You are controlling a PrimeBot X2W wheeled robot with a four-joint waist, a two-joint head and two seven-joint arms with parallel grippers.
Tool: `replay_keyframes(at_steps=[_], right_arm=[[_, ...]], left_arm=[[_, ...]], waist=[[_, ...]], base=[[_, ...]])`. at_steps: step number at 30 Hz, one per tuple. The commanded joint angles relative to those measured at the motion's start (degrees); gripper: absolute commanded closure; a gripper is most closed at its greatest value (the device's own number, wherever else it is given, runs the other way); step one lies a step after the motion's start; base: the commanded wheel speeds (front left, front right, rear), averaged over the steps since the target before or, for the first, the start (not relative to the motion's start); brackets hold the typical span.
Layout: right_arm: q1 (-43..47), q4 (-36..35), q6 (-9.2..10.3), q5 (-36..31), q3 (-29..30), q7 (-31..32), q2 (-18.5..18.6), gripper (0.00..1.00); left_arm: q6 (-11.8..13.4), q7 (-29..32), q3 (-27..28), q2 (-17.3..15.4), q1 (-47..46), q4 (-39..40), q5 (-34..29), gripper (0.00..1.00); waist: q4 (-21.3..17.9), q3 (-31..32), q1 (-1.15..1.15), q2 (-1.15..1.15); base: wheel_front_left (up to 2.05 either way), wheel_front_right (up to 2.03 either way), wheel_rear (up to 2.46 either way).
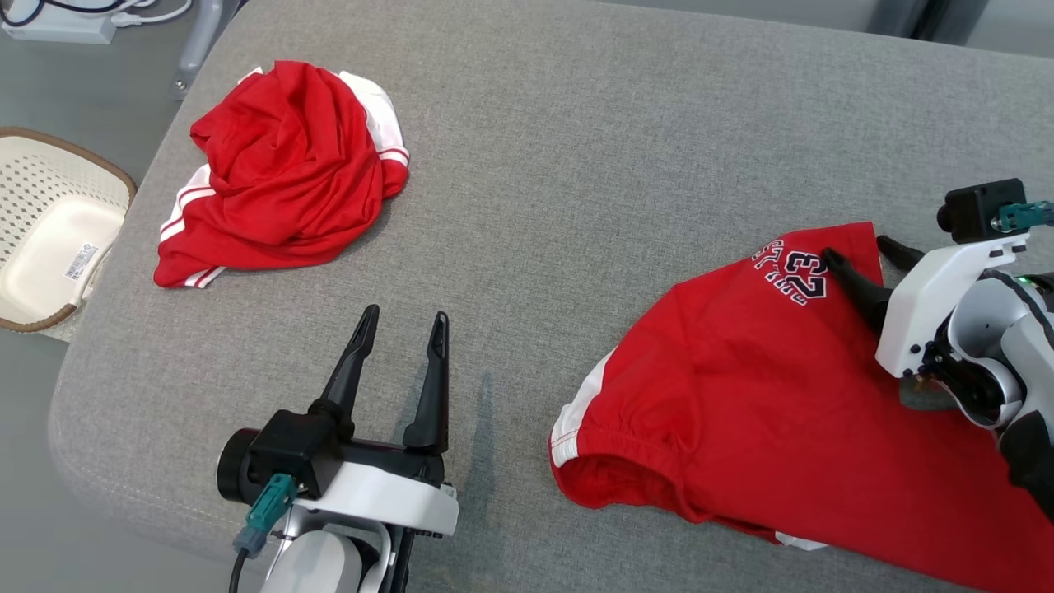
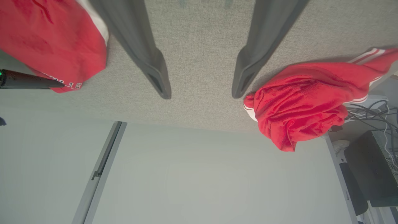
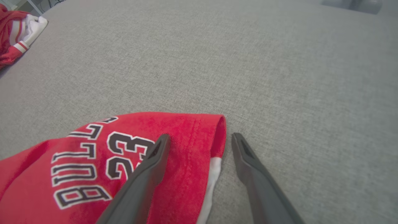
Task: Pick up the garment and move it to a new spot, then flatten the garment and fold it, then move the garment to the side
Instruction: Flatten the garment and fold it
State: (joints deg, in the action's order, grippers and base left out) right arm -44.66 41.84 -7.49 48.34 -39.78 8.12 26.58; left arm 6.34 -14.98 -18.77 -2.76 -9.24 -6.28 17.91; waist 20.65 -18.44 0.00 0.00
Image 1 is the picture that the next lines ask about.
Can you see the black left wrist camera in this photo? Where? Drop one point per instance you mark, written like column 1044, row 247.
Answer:
column 284, row 453

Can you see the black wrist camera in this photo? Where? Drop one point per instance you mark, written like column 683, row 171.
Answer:
column 284, row 453
column 980, row 210

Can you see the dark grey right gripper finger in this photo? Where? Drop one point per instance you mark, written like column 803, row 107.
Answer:
column 860, row 288
column 899, row 254

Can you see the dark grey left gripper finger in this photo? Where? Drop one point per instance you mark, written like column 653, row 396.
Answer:
column 435, row 395
column 350, row 371

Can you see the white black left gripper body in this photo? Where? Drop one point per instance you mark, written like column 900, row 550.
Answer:
column 387, row 494

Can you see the red white jersey shirt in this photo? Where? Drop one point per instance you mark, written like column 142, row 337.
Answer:
column 280, row 181

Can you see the red white sports shorts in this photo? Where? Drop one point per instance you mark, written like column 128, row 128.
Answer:
column 741, row 395

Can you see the grey metal table leg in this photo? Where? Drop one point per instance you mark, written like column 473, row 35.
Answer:
column 198, row 49

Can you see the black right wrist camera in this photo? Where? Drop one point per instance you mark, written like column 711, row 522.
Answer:
column 980, row 210

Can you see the cream perforated laundry basket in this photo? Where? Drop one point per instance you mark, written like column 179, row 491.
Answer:
column 49, row 247

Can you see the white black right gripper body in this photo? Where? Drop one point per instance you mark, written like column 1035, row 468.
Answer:
column 930, row 305

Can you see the flat white power strip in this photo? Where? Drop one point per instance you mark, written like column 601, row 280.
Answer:
column 58, row 31

